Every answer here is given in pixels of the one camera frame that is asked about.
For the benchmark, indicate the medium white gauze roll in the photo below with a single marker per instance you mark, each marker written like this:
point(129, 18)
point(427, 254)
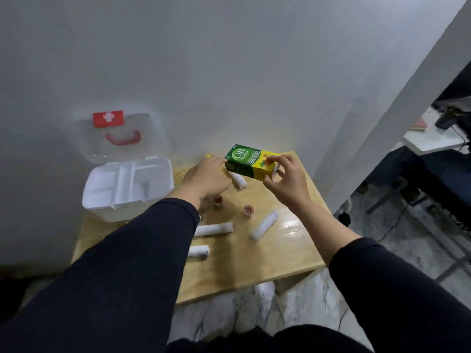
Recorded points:
point(213, 229)
point(264, 226)

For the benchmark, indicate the person's right hand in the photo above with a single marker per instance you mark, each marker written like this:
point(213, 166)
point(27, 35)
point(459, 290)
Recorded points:
point(290, 189)

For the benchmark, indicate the green yellow medicine box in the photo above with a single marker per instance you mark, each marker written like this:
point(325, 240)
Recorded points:
point(246, 161)

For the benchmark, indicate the small black round object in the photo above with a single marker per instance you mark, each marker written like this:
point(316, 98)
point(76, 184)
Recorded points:
point(344, 219)

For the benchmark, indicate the long white gauze roll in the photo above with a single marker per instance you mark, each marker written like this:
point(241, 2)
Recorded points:
point(239, 180)

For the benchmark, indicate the black object on desk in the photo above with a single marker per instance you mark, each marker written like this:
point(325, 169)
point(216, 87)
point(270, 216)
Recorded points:
point(447, 118)

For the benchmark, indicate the small red tape roll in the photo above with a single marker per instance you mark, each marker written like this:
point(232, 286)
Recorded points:
point(218, 200)
point(249, 211)

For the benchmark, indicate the dark chair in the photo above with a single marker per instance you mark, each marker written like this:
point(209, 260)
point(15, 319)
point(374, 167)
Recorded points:
point(434, 180)

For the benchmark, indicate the person's dark clothing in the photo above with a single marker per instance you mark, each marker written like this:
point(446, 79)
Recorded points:
point(265, 340)

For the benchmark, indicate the white desk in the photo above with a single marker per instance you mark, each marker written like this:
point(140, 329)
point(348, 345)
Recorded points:
point(430, 139)

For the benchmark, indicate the short white gauze roll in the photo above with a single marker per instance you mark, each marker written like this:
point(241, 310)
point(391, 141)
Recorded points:
point(198, 251)

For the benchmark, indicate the wooden table leg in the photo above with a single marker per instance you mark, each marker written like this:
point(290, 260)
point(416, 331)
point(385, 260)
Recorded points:
point(290, 284)

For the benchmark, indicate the white first aid box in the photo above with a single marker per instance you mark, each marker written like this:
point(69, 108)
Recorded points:
point(110, 209)

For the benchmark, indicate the person's left hand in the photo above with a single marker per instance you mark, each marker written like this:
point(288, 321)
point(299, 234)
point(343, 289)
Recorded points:
point(208, 178)

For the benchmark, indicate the person's left forearm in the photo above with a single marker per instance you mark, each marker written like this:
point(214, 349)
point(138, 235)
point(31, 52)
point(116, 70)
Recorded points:
point(110, 283)

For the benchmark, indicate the wooden table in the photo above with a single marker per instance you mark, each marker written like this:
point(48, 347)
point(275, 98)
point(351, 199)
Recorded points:
point(239, 268)

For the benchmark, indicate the person's right forearm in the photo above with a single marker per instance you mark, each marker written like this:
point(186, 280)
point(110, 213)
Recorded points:
point(386, 290)

